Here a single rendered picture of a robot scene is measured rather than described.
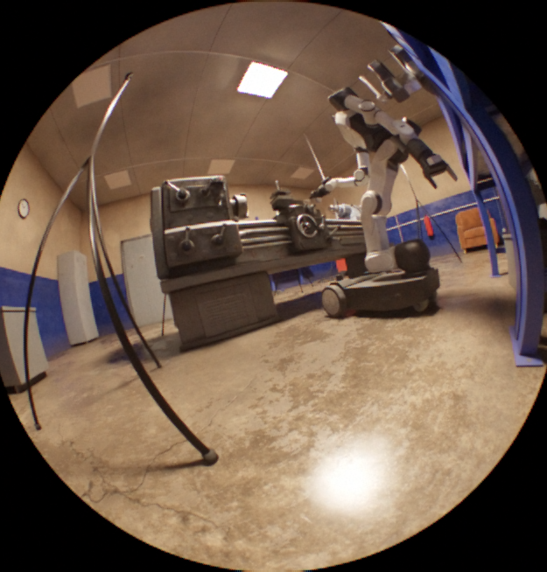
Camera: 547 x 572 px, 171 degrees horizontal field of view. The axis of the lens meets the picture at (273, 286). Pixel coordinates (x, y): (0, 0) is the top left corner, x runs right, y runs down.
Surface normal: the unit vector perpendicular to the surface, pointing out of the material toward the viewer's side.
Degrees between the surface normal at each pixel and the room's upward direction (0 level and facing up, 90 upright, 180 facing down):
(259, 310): 90
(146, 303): 90
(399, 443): 0
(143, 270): 90
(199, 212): 90
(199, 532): 0
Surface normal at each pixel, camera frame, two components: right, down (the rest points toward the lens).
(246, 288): 0.45, -0.08
